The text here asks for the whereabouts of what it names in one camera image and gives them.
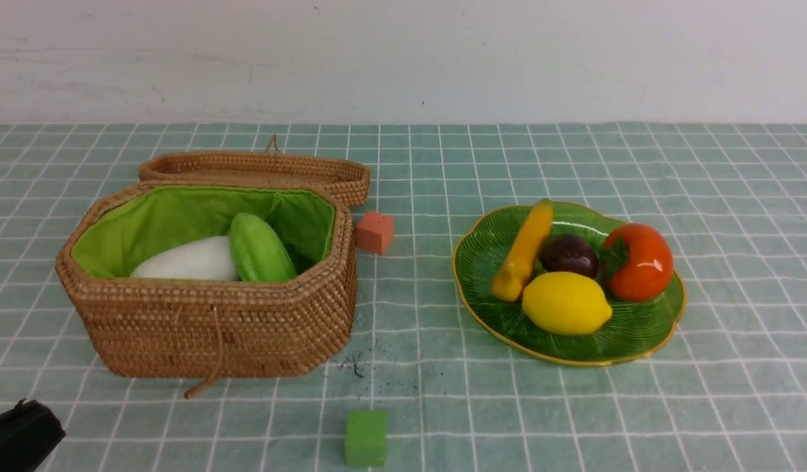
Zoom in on orange foam cube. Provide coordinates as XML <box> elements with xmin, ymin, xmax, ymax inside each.
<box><xmin>354</xmin><ymin>211</ymin><xmax>395</xmax><ymax>255</ymax></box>

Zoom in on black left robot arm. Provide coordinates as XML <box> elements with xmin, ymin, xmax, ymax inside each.
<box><xmin>0</xmin><ymin>399</ymin><xmax>66</xmax><ymax>471</ymax></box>

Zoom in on green foam cube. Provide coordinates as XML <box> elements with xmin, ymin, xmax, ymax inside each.
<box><xmin>344</xmin><ymin>410</ymin><xmax>386</xmax><ymax>468</ymax></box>

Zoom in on yellow toy lemon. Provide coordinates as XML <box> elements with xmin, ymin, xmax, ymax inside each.
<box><xmin>521</xmin><ymin>271</ymin><xmax>613</xmax><ymax>336</ymax></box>

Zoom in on woven wicker basket lid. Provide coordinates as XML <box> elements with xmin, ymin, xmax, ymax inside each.
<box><xmin>138</xmin><ymin>135</ymin><xmax>371</xmax><ymax>207</ymax></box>

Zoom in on green checkered tablecloth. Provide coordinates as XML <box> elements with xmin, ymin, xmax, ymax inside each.
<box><xmin>0</xmin><ymin>123</ymin><xmax>807</xmax><ymax>471</ymax></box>

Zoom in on white toy radish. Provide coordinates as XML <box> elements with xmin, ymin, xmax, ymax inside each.
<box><xmin>130</xmin><ymin>236</ymin><xmax>239</xmax><ymax>281</ymax></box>

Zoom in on dark purple toy mangosteen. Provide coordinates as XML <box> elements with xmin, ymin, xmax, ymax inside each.
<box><xmin>538</xmin><ymin>233</ymin><xmax>600</xmax><ymax>280</ymax></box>

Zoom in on green toy gourd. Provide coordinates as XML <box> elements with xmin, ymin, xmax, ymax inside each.
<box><xmin>227</xmin><ymin>213</ymin><xmax>298</xmax><ymax>283</ymax></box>

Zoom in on orange toy persimmon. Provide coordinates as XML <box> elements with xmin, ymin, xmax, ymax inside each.
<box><xmin>600</xmin><ymin>223</ymin><xmax>674</xmax><ymax>303</ymax></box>

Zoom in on green leaf-shaped glass plate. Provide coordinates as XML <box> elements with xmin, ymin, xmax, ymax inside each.
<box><xmin>452</xmin><ymin>201</ymin><xmax>687</xmax><ymax>366</ymax></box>

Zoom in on yellow toy banana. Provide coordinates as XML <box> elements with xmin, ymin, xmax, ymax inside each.
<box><xmin>490</xmin><ymin>199</ymin><xmax>554</xmax><ymax>303</ymax></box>

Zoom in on woven wicker basket green lining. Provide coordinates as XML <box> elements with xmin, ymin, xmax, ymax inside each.
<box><xmin>55</xmin><ymin>180</ymin><xmax>359</xmax><ymax>378</ymax></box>

